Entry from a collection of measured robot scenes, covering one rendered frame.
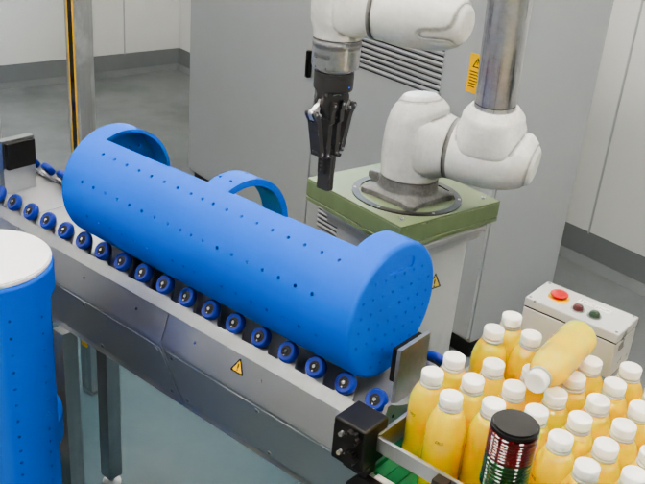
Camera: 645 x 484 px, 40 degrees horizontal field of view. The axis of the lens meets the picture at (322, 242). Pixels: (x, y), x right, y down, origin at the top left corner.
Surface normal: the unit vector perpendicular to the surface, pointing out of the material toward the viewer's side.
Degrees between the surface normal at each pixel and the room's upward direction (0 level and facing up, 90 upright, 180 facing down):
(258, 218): 33
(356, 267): 37
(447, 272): 90
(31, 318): 90
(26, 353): 90
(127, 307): 70
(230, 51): 90
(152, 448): 0
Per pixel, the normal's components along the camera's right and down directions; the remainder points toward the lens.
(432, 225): 0.63, 0.38
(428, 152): -0.40, 0.31
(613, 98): -0.77, 0.22
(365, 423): 0.08, -0.90
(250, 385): -0.58, -0.04
